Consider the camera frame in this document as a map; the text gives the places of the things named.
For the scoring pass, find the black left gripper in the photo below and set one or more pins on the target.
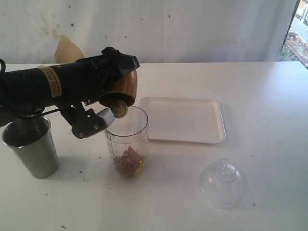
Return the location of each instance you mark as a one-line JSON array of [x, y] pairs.
[[84, 81]]

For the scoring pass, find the brown wooden cup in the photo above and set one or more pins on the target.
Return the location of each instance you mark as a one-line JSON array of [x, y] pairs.
[[125, 89]]

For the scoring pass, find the stainless steel cup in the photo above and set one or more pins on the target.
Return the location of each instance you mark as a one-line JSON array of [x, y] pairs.
[[32, 142]]

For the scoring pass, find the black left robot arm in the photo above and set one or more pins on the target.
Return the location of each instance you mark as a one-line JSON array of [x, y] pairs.
[[25, 94]]

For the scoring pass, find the clear plastic shaker cup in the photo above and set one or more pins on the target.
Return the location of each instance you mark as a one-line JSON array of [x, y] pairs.
[[130, 130]]

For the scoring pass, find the clear dome shaker lid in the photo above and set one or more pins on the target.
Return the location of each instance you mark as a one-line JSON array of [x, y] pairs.
[[221, 184]]

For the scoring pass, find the white rectangular plastic tray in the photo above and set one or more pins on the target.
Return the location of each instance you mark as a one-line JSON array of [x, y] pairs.
[[184, 120]]

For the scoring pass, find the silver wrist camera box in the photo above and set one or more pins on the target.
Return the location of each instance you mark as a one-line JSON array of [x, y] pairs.
[[107, 116]]

